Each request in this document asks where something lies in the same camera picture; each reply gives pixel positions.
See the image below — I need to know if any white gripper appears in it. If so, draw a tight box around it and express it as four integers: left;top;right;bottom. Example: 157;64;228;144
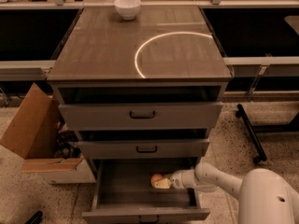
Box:
153;171;184;189

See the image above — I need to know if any orange fruit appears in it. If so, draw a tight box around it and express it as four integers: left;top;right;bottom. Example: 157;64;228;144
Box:
150;174;163;186

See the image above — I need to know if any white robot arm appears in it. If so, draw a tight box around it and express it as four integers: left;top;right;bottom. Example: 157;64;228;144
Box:
150;162;299;224

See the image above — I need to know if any grey middle drawer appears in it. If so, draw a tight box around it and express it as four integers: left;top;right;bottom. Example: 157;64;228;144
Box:
78;139;209;160

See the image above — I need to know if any grey drawer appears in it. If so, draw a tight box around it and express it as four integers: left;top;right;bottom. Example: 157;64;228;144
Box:
59;102;222;131
82;158;209;224
78;139;209;160

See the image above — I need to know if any grey bottom drawer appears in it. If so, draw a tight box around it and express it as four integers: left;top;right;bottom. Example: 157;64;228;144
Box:
82;158;209;224

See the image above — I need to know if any grey top drawer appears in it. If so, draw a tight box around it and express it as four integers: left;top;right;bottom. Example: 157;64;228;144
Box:
59;102;222;131

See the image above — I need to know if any grey drawer cabinet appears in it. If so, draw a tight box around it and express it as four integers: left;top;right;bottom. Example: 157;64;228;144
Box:
47;5;234;161

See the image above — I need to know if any black object on floor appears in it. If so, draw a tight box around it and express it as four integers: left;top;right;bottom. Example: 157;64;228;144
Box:
25;211;43;224

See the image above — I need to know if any brown cardboard box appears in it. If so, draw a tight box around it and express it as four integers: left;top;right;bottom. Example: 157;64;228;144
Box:
1;84;95;184

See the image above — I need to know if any black wheeled stand base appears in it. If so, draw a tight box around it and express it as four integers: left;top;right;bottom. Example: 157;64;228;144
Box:
235;104;299;164

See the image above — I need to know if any white ceramic bowl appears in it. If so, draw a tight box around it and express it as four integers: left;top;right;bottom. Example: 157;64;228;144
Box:
114;0;141;20

